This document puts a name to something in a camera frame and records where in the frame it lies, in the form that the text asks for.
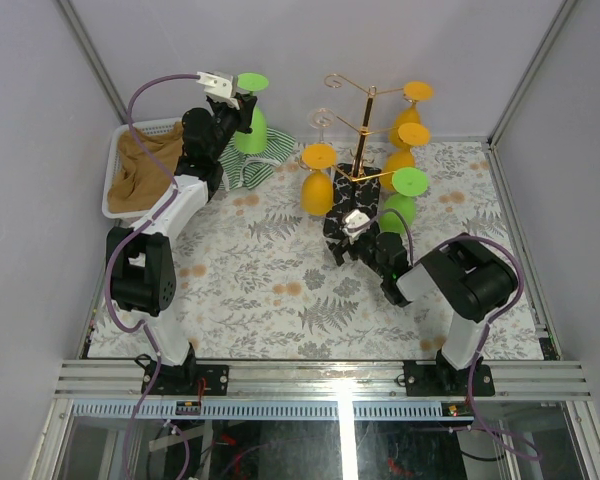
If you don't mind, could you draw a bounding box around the clear glass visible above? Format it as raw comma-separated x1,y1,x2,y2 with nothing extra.
308,108,336,143

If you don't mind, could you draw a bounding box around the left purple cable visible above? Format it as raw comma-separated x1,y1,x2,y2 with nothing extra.
103,72,204,480

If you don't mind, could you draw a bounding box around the aluminium rail frame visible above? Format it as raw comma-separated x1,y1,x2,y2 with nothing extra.
53,359,592,402

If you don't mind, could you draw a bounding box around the floral tablecloth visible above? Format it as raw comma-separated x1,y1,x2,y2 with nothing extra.
87,142,543,360

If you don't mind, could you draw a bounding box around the orange wine glass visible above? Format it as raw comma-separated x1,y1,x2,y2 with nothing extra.
394,81,434,129
380,121,431,192

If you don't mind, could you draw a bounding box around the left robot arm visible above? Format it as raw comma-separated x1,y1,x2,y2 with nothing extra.
105,93,257,395

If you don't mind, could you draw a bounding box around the brown cloth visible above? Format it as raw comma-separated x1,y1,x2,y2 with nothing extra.
107,121,183,214

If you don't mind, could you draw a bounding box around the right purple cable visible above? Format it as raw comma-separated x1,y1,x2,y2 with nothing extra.
352,209,544,464

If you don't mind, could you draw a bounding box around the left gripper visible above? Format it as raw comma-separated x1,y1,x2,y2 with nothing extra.
201,92,250,162

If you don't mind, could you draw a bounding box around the green striped cloth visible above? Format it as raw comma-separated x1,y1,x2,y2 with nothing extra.
219,128,296,191

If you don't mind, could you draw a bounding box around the gold wine glass rack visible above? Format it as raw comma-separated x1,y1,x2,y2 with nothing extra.
299,86,404,242

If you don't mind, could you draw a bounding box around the orange plastic cup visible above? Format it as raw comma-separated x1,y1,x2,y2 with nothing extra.
301,143,336,216

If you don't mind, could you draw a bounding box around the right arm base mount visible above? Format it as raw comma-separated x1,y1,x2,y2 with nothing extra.
403,360,495,397

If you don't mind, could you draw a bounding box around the white plastic basket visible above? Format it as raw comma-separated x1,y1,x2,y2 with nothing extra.
102,118,182,220

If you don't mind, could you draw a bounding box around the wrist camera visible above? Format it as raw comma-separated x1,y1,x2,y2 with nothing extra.
196,71,240,110
342,209,372,242

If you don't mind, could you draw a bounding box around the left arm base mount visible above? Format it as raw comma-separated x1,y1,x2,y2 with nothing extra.
134,351,230,397

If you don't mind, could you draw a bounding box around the green wine glass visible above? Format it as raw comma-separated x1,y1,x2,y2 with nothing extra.
379,167,429,234

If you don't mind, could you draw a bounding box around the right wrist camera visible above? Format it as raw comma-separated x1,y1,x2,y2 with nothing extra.
342,209,372,242

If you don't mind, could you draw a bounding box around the green plastic cup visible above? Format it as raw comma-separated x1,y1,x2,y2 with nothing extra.
233,72,271,154

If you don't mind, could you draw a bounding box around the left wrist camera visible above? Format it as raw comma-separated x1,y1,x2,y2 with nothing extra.
196,71,240,110

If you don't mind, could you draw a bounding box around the purple cable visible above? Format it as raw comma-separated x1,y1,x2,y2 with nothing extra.
352,209,544,464
103,72,204,480

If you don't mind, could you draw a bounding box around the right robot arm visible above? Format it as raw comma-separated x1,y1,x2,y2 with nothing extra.
328,231,524,395

